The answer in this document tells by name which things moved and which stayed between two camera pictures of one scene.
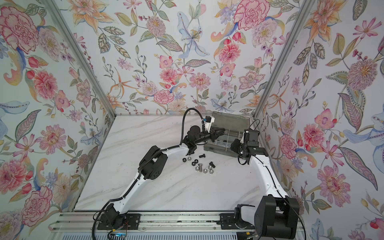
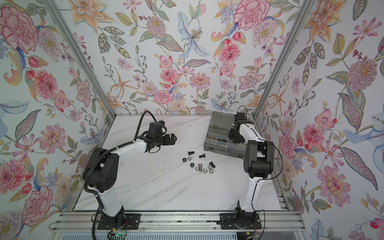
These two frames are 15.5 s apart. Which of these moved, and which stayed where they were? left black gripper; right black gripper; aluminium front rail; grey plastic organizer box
Moved: right black gripper; left black gripper
Stayed: aluminium front rail; grey plastic organizer box
